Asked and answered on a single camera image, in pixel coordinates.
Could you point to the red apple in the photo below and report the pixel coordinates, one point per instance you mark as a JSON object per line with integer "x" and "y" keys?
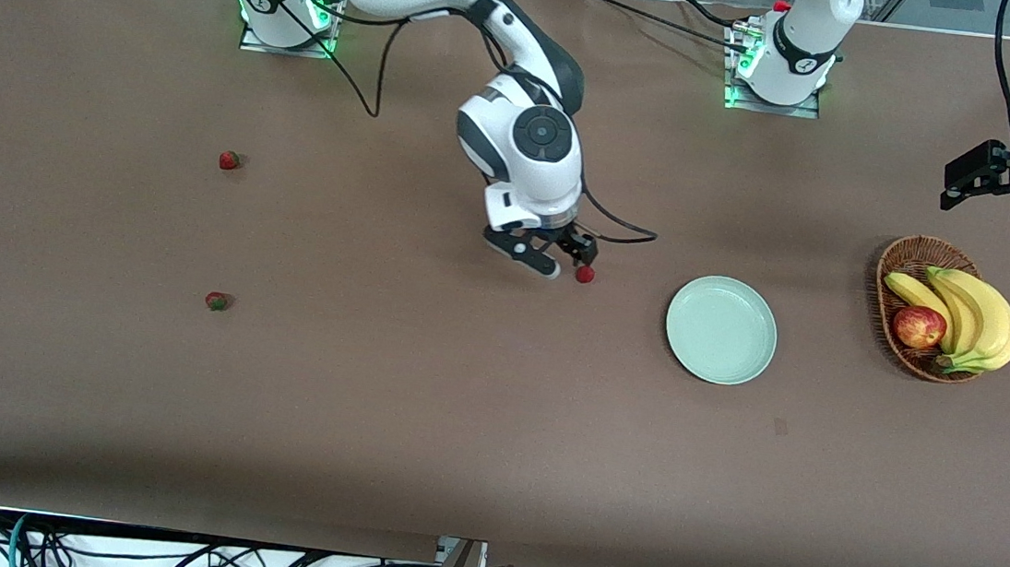
{"x": 919, "y": 328}

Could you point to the yellow banana bunch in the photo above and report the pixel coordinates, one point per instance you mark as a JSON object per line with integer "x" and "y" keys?
{"x": 983, "y": 320}

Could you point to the brown table cover sheet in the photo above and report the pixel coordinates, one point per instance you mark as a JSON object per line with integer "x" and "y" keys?
{"x": 456, "y": 408}

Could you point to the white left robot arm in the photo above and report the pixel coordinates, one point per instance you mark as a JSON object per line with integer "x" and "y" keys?
{"x": 807, "y": 35}

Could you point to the pale green round plate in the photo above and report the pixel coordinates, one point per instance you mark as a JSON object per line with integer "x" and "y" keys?
{"x": 713, "y": 331}

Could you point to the brown wicker basket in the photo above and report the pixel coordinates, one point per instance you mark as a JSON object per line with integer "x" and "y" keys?
{"x": 910, "y": 262}

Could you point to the red strawberry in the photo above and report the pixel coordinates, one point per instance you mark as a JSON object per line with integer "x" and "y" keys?
{"x": 585, "y": 274}
{"x": 229, "y": 161}
{"x": 216, "y": 300}

